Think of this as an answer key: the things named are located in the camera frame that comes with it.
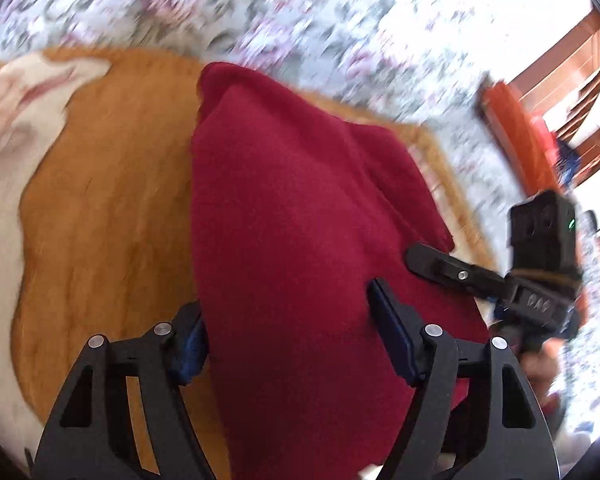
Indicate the orange plush blanket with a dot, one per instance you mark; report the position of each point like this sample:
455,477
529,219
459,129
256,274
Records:
105,210

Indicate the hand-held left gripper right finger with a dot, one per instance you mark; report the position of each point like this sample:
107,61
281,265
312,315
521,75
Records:
391,332

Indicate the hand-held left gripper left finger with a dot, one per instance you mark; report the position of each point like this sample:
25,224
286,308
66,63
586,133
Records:
194,345

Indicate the floral bed sheet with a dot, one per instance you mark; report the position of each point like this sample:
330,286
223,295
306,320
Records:
290,15

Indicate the person's right hand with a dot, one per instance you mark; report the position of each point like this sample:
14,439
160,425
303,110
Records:
542,375

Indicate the wooden furniture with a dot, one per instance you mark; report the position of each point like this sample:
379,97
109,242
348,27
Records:
575,80

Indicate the red fleece garment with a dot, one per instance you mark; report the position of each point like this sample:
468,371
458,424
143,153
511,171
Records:
290,240

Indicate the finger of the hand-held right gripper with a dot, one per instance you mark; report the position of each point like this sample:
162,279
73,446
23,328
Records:
445,267

